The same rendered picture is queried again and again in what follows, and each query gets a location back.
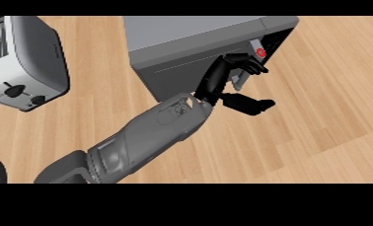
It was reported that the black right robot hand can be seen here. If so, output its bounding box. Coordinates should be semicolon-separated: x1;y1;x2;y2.
192;53;277;116

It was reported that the grey microwave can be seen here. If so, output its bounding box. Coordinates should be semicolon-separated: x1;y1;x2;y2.
121;16;301;104

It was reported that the silver toaster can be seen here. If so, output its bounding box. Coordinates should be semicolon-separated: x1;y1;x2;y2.
0;16;71;113

